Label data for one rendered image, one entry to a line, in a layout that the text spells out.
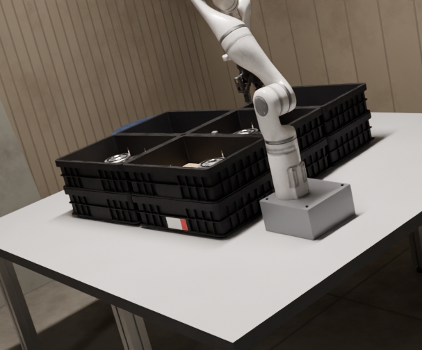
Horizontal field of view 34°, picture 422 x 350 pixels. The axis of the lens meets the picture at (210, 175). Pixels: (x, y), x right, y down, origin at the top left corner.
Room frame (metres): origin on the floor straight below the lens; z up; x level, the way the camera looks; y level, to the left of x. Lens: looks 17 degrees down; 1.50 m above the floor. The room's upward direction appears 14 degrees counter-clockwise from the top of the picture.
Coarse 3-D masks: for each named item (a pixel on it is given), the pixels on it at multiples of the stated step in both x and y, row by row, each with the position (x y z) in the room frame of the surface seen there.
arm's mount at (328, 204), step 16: (320, 192) 1.88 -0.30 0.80; (336, 192) 1.85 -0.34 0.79; (272, 208) 1.89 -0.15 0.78; (288, 208) 1.84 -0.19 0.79; (304, 208) 1.79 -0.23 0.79; (320, 208) 1.81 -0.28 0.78; (336, 208) 1.85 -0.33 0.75; (352, 208) 1.89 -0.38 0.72; (272, 224) 1.90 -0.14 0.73; (288, 224) 1.85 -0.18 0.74; (304, 224) 1.80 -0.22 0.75; (320, 224) 1.80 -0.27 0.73; (336, 224) 1.84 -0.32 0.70
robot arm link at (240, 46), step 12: (228, 36) 2.00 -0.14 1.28; (240, 36) 1.98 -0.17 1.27; (252, 36) 2.00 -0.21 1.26; (228, 48) 1.99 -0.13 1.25; (240, 48) 1.97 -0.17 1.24; (252, 48) 1.97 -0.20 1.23; (240, 60) 1.98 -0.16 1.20; (252, 60) 1.97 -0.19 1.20; (264, 60) 1.96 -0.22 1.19; (252, 72) 1.99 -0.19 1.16; (264, 72) 1.96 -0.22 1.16; (276, 72) 1.94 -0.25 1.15; (264, 84) 1.99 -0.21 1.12; (288, 84) 1.92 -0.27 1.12; (288, 96) 1.89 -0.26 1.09
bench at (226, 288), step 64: (384, 128) 2.67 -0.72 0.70; (64, 192) 2.87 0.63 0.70; (384, 192) 2.00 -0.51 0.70; (0, 256) 2.37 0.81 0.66; (64, 256) 2.12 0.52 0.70; (128, 256) 1.99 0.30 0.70; (192, 256) 1.87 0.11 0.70; (256, 256) 1.77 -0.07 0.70; (320, 256) 1.67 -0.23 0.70; (128, 320) 1.85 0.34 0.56; (192, 320) 1.50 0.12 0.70; (256, 320) 1.43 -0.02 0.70
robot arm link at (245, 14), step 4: (240, 0) 2.37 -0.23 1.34; (244, 0) 2.37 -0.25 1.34; (248, 0) 2.38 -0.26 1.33; (240, 4) 2.36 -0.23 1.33; (244, 4) 2.36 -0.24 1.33; (248, 4) 2.37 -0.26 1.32; (240, 8) 2.36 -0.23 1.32; (244, 8) 2.36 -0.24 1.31; (248, 8) 2.37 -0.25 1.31; (240, 12) 2.37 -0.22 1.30; (244, 12) 2.36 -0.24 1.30; (248, 12) 2.37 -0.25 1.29; (240, 16) 2.38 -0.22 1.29; (244, 16) 2.36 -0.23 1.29; (248, 16) 2.37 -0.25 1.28; (244, 20) 2.36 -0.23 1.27; (248, 20) 2.38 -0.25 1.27; (248, 24) 2.38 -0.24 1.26; (248, 28) 2.38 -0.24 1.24
